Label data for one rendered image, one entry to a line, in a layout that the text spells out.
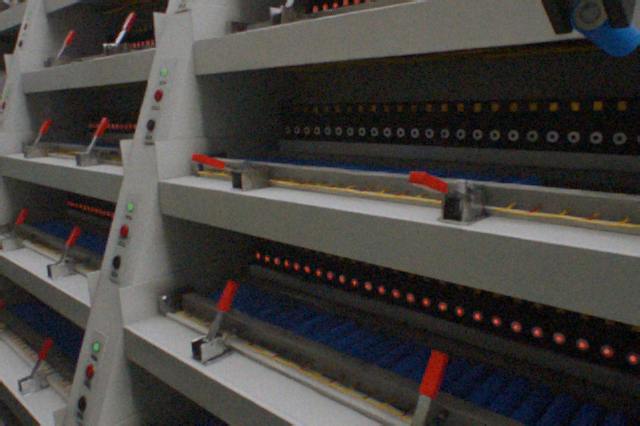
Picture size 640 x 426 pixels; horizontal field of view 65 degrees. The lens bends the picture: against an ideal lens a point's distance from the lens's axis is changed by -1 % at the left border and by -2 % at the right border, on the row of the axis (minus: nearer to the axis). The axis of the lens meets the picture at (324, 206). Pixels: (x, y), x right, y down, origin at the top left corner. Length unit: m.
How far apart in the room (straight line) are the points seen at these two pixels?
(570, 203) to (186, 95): 0.51
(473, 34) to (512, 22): 0.03
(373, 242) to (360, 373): 0.14
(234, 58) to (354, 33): 0.19
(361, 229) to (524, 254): 0.14
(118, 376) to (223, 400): 0.22
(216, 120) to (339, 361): 0.40
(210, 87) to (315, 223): 0.33
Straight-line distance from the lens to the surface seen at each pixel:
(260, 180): 0.59
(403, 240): 0.42
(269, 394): 0.53
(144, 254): 0.71
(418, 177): 0.35
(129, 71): 0.90
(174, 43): 0.78
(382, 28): 0.51
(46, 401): 0.98
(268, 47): 0.62
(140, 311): 0.73
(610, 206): 0.41
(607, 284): 0.37
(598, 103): 0.55
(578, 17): 0.28
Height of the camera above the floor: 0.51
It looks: 4 degrees up
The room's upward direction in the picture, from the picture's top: 13 degrees clockwise
